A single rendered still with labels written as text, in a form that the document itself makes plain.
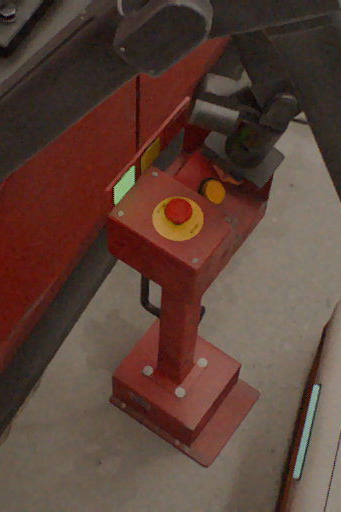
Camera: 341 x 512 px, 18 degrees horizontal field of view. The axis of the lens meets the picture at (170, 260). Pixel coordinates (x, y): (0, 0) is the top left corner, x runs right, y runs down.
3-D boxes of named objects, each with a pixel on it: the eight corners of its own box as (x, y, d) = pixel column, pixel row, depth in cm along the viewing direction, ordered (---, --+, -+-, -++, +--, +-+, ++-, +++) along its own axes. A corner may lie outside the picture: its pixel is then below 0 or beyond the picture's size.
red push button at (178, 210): (181, 238, 151) (182, 225, 148) (158, 223, 152) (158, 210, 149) (197, 218, 152) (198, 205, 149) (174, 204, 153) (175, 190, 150)
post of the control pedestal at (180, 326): (178, 385, 210) (191, 255, 162) (156, 370, 211) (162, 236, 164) (194, 365, 212) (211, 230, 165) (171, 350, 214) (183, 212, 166)
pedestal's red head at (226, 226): (193, 308, 158) (199, 250, 142) (106, 252, 162) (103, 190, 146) (266, 215, 166) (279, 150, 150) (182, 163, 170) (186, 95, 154)
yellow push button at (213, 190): (208, 211, 162) (216, 209, 160) (192, 193, 161) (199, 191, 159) (222, 194, 163) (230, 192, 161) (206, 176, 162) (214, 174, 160)
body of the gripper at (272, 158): (224, 116, 150) (240, 92, 143) (282, 161, 150) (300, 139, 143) (198, 148, 147) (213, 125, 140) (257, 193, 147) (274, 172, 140)
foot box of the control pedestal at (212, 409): (207, 469, 214) (211, 451, 204) (107, 401, 221) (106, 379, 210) (261, 394, 222) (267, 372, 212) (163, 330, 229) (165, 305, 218)
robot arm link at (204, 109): (301, 104, 130) (304, 58, 135) (211, 76, 128) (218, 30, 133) (265, 167, 139) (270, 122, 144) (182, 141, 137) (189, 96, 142)
